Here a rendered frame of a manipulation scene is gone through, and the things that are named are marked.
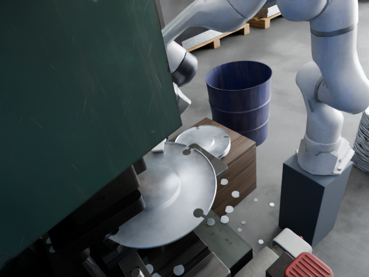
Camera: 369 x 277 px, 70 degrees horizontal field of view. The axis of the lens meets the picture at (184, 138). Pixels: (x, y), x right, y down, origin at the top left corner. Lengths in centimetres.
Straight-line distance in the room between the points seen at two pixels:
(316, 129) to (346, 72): 23
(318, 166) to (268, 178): 63
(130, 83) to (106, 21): 6
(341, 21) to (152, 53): 61
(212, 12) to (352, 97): 45
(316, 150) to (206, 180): 53
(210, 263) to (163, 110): 39
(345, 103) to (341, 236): 80
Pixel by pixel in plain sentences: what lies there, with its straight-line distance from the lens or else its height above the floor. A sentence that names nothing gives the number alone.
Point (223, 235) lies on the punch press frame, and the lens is 69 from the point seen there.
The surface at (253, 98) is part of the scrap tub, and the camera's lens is 163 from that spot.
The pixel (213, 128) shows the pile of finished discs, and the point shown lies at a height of 38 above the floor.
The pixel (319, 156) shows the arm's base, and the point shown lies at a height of 53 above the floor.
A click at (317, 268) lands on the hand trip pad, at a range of 54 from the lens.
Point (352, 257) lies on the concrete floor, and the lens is 147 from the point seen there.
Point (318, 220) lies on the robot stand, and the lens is 124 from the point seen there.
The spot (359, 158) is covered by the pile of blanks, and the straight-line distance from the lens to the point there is 179.
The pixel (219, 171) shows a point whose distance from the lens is 64.
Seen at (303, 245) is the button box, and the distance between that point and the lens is 71.
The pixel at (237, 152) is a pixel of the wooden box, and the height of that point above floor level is 35.
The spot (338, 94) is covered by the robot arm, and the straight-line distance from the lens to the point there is 87.
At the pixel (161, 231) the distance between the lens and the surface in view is 56.
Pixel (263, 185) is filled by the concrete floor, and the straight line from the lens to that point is 164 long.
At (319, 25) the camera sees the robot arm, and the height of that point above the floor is 99.
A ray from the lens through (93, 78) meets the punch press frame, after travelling 25.
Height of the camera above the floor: 124
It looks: 37 degrees down
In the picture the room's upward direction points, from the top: 13 degrees counter-clockwise
